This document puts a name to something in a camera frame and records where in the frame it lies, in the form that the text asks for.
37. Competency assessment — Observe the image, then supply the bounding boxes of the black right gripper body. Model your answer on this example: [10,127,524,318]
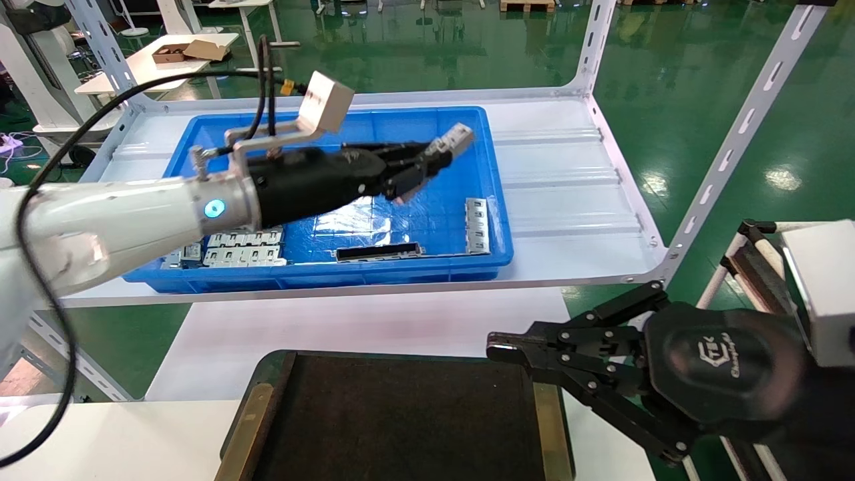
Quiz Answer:
[643,302,822,430]

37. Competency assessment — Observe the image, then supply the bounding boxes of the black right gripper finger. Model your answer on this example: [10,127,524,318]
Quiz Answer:
[488,347,700,465]
[486,281,669,359]

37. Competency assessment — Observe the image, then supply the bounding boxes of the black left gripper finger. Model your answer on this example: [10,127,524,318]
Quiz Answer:
[384,155,455,201]
[342,140,440,168]

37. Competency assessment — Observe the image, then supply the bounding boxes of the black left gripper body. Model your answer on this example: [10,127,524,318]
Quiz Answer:
[248,146,389,229]

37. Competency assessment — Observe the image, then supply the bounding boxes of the grey slotted metal part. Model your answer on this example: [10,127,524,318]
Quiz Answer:
[427,122,476,159]

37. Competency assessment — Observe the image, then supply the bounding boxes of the black metal channel part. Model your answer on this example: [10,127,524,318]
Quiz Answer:
[335,242,425,263]

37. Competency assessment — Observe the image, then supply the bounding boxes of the black tray container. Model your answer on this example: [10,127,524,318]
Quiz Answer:
[215,349,575,481]

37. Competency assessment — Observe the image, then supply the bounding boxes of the blue plastic bin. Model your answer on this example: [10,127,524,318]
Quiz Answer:
[122,107,515,293]

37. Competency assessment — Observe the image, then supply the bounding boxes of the grey clipped metal strip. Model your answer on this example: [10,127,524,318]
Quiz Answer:
[465,198,491,255]

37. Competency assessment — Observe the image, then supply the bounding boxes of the white cart with black roller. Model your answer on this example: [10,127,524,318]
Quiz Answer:
[678,219,855,481]

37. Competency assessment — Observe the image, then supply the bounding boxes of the white empty table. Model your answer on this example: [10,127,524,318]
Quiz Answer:
[208,0,301,73]

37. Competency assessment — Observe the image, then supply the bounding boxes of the brown cardboard box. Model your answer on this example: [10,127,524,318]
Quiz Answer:
[152,40,231,64]

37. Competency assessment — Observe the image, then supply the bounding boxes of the white table with cardboard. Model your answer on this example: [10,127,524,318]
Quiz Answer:
[75,33,240,101]

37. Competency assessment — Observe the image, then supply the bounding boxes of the white slotted metal shelf rack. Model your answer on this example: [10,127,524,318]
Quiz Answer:
[20,0,837,402]

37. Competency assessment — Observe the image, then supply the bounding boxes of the white power strip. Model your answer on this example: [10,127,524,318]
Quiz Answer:
[0,132,42,160]

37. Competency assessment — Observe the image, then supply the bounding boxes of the silver camera mount bracket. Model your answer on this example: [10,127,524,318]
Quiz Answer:
[190,120,315,181]

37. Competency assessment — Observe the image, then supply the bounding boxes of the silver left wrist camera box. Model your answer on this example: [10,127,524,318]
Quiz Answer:
[297,70,355,134]

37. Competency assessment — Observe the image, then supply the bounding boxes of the short black cable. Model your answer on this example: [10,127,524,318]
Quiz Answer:
[250,35,278,144]

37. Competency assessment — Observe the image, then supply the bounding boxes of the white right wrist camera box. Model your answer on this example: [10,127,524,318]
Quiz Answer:
[782,219,855,368]

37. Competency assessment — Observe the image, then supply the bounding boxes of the black camera cable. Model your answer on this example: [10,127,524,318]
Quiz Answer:
[0,70,309,468]

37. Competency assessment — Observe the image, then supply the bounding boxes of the white machine pedestal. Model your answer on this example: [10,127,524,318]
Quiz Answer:
[0,0,124,144]

